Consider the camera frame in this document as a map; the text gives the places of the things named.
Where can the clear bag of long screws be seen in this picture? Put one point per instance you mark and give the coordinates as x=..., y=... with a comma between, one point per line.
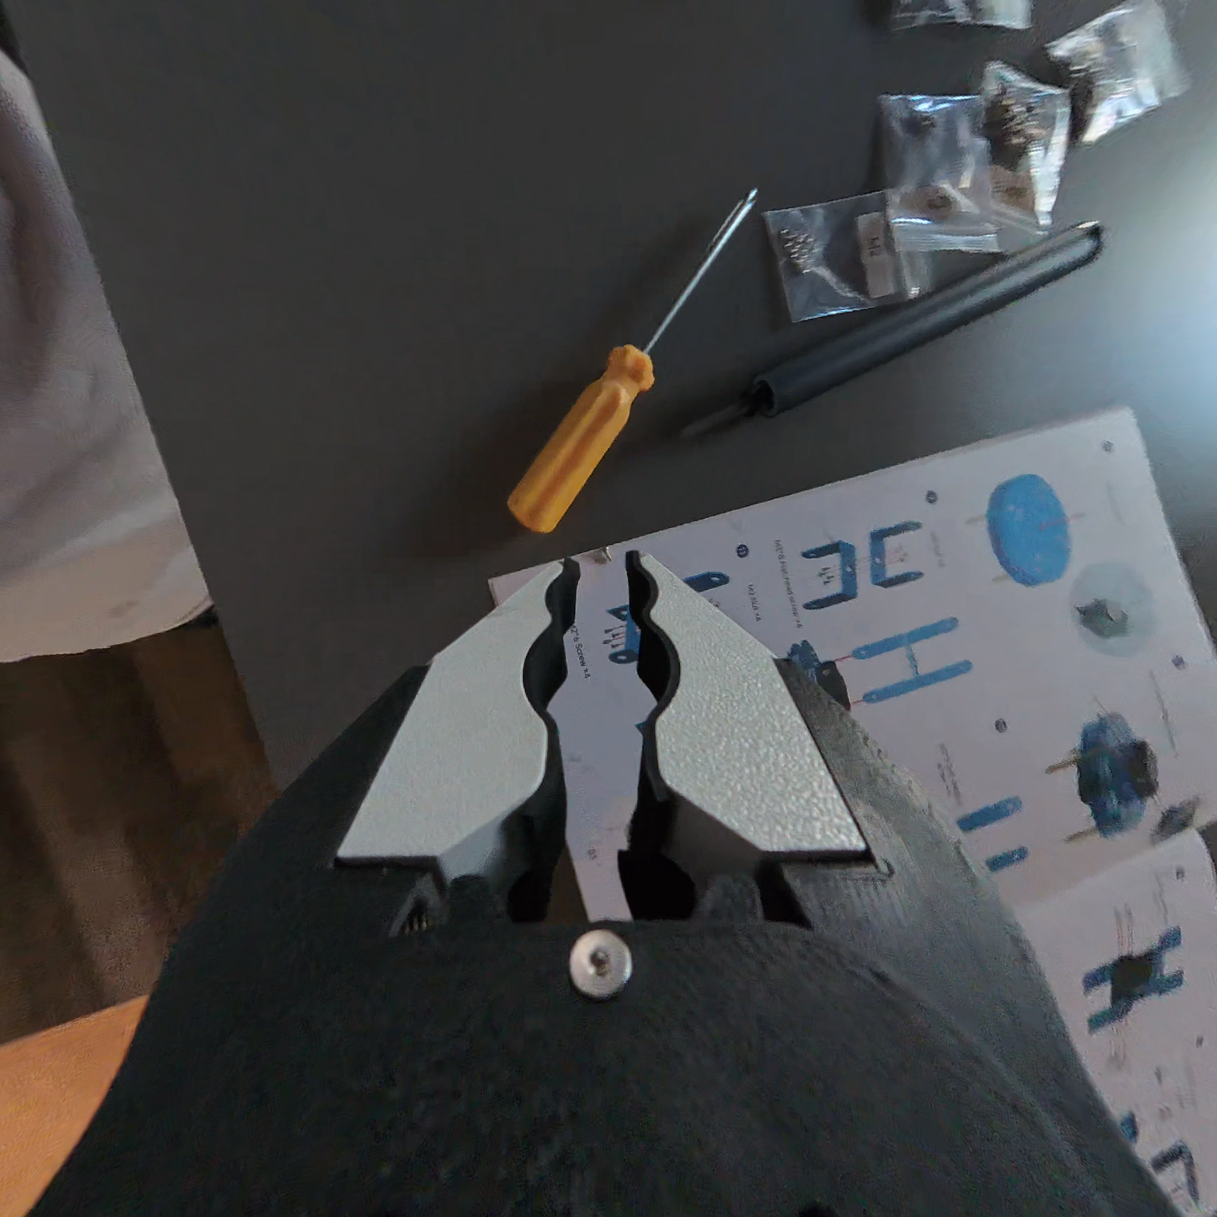
x=951, y=12

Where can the screw bag with white label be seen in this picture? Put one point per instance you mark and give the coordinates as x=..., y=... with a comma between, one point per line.
x=827, y=257

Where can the clear bag of silver screws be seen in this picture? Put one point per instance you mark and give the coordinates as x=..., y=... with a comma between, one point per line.
x=1113, y=57

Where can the clear bag of brass screws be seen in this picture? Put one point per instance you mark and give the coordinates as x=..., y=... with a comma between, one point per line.
x=1022, y=123

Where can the clear bag of small parts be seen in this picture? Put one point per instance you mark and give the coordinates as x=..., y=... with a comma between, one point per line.
x=927, y=142

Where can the white printed instruction sheet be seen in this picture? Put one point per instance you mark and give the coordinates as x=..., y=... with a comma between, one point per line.
x=998, y=665

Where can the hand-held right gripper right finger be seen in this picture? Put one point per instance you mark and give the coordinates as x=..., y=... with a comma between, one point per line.
x=751, y=751

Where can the grey desk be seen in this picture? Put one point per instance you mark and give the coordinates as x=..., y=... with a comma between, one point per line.
x=380, y=238

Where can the black pen-shaped screwdriver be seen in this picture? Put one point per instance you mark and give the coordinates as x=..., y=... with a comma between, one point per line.
x=913, y=323

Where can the person's white shirt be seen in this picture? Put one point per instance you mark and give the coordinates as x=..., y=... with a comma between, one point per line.
x=76, y=428

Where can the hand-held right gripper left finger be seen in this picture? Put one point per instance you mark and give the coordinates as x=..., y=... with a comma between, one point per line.
x=446, y=742

